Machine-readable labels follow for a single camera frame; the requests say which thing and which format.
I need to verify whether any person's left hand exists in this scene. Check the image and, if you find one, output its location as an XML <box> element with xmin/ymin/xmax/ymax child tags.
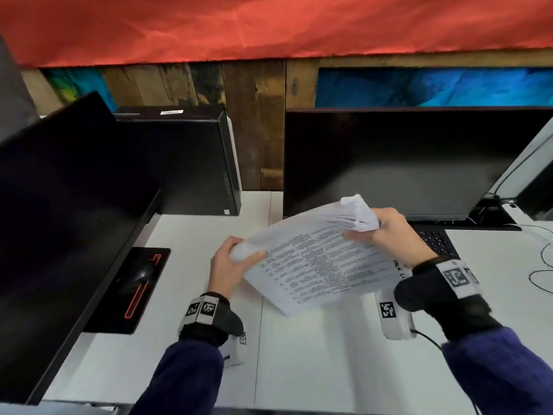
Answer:
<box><xmin>208</xmin><ymin>236</ymin><xmax>267</xmax><ymax>299</ymax></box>

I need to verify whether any person's right hand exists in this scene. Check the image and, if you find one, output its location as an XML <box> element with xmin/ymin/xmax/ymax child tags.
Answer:
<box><xmin>343</xmin><ymin>207</ymin><xmax>440</xmax><ymax>269</ymax></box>

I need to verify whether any sorted stack of printed sheets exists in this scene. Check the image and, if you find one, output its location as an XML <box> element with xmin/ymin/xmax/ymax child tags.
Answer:
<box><xmin>229</xmin><ymin>194</ymin><xmax>415</xmax><ymax>318</ymax></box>

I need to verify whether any person's right forearm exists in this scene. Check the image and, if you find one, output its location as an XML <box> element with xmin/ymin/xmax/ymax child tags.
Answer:
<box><xmin>440</xmin><ymin>326</ymin><xmax>553</xmax><ymax>415</ymax></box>

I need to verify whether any person's left forearm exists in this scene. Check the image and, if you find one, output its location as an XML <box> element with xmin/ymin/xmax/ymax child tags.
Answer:
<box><xmin>129</xmin><ymin>339</ymin><xmax>225</xmax><ymax>415</ymax></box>

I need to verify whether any black keyboard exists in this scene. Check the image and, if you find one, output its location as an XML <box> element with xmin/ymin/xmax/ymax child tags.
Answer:
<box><xmin>408</xmin><ymin>223</ymin><xmax>460</xmax><ymax>258</ymax></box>

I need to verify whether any black computer monitor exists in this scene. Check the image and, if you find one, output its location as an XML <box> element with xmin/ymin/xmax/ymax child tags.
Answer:
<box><xmin>283</xmin><ymin>107</ymin><xmax>553</xmax><ymax>222</ymax></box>
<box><xmin>0</xmin><ymin>91</ymin><xmax>172</xmax><ymax>406</ymax></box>

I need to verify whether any black computer mouse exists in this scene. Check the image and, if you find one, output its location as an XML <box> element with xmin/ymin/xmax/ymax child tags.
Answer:
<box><xmin>117</xmin><ymin>256</ymin><xmax>156</xmax><ymax>297</ymax></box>

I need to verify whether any white table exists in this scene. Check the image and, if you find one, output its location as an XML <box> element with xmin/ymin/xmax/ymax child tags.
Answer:
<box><xmin>41</xmin><ymin>190</ymin><xmax>553</xmax><ymax>415</ymax></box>

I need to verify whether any wooden plank partition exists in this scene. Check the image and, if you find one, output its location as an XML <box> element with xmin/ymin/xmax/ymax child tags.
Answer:
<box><xmin>19</xmin><ymin>47</ymin><xmax>553</xmax><ymax>193</ymax></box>

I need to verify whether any blue cloth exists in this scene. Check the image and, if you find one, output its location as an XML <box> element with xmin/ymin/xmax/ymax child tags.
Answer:
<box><xmin>314</xmin><ymin>66</ymin><xmax>553</xmax><ymax>108</ymax></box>

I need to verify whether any teal green cloth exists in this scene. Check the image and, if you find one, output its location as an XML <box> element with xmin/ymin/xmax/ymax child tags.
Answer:
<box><xmin>41</xmin><ymin>66</ymin><xmax>120</xmax><ymax>113</ymax></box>

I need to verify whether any red-orange cloth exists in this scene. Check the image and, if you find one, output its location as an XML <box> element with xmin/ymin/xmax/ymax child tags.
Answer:
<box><xmin>0</xmin><ymin>0</ymin><xmax>553</xmax><ymax>69</ymax></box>

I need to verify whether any grey fabric panel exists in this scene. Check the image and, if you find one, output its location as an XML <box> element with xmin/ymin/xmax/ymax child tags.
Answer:
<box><xmin>0</xmin><ymin>34</ymin><xmax>42</xmax><ymax>143</ymax></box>

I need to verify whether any black marker wrist strap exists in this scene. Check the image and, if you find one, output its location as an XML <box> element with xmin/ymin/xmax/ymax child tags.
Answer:
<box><xmin>179</xmin><ymin>291</ymin><xmax>245</xmax><ymax>347</ymax></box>
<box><xmin>393</xmin><ymin>256</ymin><xmax>504</xmax><ymax>342</ymax></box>

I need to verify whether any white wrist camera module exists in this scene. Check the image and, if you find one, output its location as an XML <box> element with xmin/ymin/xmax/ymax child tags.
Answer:
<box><xmin>374</xmin><ymin>289</ymin><xmax>416</xmax><ymax>341</ymax></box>
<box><xmin>218</xmin><ymin>332</ymin><xmax>248</xmax><ymax>368</ymax></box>

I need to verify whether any black camera cable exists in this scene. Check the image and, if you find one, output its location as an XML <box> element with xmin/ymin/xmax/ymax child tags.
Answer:
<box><xmin>410</xmin><ymin>328</ymin><xmax>444</xmax><ymax>350</ymax></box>

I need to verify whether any thin black cable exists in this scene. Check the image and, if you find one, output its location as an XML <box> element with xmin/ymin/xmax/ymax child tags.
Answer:
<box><xmin>528</xmin><ymin>224</ymin><xmax>553</xmax><ymax>295</ymax></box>

